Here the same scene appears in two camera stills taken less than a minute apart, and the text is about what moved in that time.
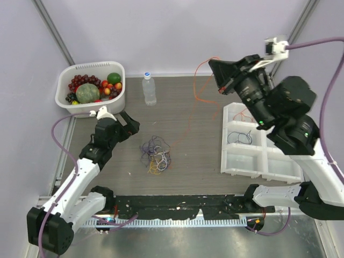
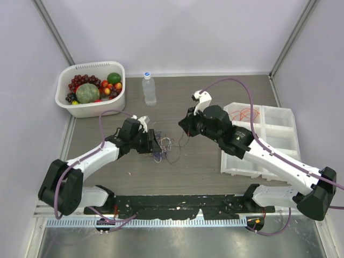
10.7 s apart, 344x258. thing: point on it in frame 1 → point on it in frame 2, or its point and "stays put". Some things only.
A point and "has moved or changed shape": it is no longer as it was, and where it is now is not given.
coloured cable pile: (155, 155) has moved or changed shape
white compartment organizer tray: (246, 151) stays put
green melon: (87, 93) stays put
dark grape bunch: (71, 97) stays put
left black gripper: (132, 126) → (149, 136)
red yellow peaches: (107, 90) stays put
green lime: (113, 78) stays put
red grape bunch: (79, 80) stays put
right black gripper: (223, 71) → (187, 123)
